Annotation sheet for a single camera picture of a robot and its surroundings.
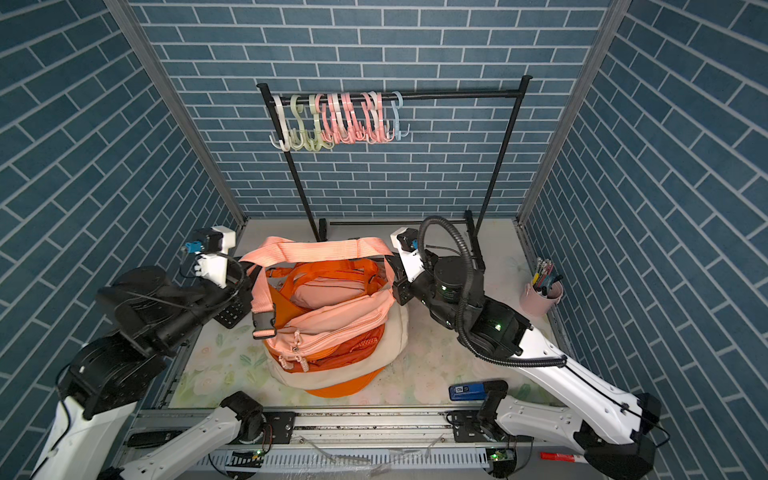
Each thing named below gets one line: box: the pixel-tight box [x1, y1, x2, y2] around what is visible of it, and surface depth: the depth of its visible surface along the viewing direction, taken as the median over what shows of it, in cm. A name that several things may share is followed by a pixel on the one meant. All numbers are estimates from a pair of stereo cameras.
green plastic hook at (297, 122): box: [290, 94, 305, 152], surface depth 74 cm
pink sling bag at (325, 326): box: [240, 236, 396, 355], surface depth 61 cm
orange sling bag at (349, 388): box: [305, 367, 385, 398], surface depth 78 cm
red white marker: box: [539, 452, 586, 463], surface depth 71 cm
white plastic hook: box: [269, 95, 290, 152], surface depth 72 cm
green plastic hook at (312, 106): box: [308, 95, 335, 149], surface depth 73 cm
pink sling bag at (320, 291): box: [291, 277, 365, 309], surface depth 87 cm
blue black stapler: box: [448, 380, 508, 401], surface depth 79 cm
